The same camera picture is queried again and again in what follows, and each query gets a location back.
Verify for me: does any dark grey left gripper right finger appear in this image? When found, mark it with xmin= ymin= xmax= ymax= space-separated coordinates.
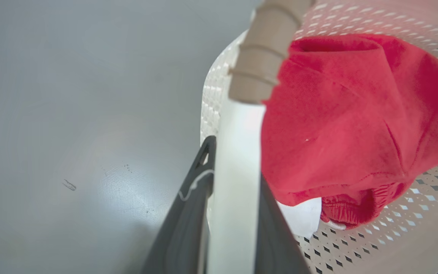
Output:
xmin=254 ymin=173 xmax=311 ymax=274

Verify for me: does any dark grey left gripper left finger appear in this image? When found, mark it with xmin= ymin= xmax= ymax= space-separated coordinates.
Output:
xmin=142 ymin=135 xmax=217 ymax=274

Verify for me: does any white perforated laundry basket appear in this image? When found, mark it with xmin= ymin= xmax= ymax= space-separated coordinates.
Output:
xmin=200 ymin=0 xmax=438 ymax=274

